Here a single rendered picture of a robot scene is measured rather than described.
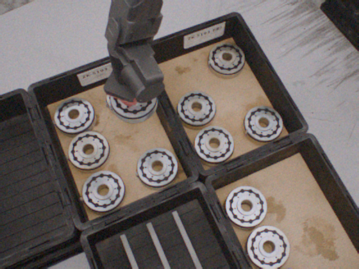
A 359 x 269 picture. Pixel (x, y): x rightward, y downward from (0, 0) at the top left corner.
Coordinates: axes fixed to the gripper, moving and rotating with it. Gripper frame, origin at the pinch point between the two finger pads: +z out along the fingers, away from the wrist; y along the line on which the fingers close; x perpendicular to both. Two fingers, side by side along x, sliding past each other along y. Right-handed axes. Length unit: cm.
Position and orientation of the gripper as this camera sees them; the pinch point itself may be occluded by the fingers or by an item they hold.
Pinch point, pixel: (132, 94)
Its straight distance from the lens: 97.0
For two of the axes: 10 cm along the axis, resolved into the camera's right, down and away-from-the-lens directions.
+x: -9.3, -3.7, 0.8
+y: 3.7, -8.5, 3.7
